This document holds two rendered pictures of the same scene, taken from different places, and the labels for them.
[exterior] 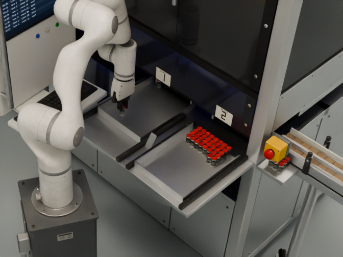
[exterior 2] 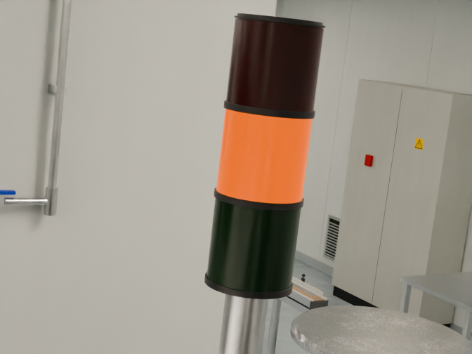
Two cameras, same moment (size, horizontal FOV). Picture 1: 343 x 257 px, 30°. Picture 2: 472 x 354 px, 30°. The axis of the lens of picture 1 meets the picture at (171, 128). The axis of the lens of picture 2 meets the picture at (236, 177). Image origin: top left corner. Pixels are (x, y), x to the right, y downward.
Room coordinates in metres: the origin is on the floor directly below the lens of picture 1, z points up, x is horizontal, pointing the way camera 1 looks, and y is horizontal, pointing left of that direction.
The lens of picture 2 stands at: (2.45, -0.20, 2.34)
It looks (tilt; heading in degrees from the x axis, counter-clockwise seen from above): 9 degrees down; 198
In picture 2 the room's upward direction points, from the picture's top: 7 degrees clockwise
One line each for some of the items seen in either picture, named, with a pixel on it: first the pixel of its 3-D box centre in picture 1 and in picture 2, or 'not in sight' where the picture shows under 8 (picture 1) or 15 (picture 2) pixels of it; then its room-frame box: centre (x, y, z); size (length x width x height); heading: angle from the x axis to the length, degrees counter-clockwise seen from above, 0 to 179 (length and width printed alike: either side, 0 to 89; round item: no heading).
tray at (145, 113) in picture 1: (147, 107); not in sight; (2.12, 0.11, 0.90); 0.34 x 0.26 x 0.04; 140
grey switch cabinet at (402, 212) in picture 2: not in sight; (402, 203); (-5.31, -1.23, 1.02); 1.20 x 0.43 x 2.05; 50
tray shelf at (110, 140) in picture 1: (163, 139); not in sight; (1.96, 0.03, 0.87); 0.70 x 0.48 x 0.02; 50
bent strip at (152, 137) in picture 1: (142, 147); not in sight; (1.86, 0.11, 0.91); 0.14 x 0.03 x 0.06; 141
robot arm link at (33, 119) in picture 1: (45, 136); not in sight; (1.60, 0.43, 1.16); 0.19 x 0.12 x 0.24; 69
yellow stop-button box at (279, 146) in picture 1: (276, 148); not in sight; (1.83, -0.42, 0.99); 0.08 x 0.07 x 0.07; 140
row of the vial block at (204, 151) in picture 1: (202, 149); not in sight; (1.88, -0.13, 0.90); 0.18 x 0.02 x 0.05; 50
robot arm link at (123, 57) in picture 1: (124, 55); not in sight; (2.08, 0.21, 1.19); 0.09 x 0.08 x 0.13; 67
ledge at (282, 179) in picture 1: (279, 167); not in sight; (1.86, -0.45, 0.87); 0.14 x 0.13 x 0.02; 140
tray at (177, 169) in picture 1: (188, 160); not in sight; (1.82, -0.08, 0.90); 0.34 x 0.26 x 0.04; 140
